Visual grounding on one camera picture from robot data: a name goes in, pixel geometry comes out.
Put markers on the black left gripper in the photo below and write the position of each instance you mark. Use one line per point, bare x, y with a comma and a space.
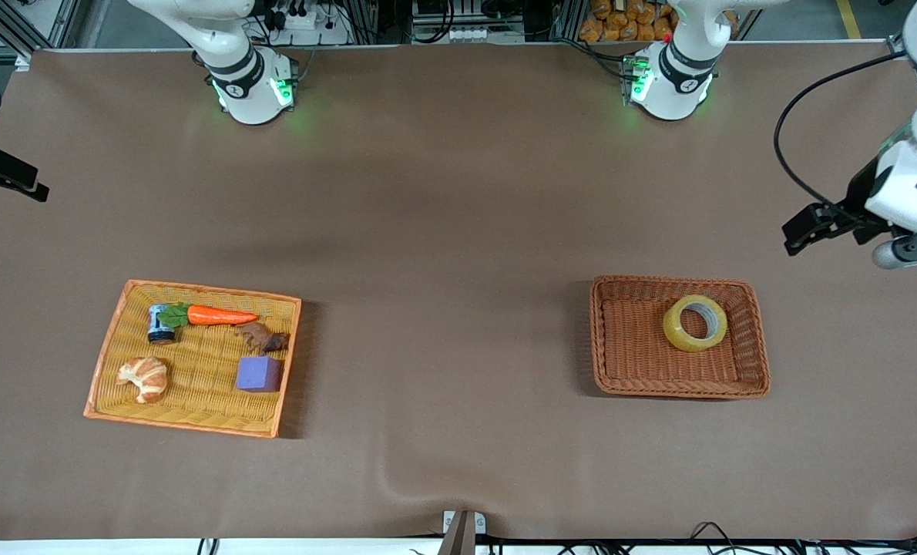
860, 195

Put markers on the yellow clear tape roll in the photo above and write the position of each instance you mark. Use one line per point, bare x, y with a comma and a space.
670, 327

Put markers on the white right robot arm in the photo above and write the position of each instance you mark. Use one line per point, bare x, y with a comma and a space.
246, 85

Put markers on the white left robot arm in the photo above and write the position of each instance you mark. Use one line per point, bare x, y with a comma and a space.
670, 85

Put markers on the small blue can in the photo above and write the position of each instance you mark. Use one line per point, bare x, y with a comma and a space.
159, 329

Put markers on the brown wicker basket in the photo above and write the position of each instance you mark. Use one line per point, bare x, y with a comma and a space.
636, 362

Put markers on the toy croissant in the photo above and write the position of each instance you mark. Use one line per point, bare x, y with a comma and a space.
146, 378

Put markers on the orange toy carrot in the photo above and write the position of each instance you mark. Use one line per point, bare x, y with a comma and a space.
220, 315

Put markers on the brown toy animal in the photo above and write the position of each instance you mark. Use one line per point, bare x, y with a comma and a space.
258, 337

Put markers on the pile of orange buns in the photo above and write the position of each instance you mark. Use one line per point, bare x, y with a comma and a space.
620, 23

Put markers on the orange-rimmed yellow wicker tray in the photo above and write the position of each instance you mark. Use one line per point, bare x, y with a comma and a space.
196, 416

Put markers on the purple foam cube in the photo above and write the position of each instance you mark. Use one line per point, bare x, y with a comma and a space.
258, 375

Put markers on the white power strip with plugs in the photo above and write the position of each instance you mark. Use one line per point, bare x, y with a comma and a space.
312, 27

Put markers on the brown table cover sheet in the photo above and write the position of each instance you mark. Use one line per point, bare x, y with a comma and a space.
458, 193

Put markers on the long white power strip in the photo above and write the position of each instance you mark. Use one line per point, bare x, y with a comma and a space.
474, 35

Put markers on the aluminium frame profile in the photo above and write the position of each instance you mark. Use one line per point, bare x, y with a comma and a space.
42, 23
894, 48

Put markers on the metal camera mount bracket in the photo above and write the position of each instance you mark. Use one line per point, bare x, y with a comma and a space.
462, 528

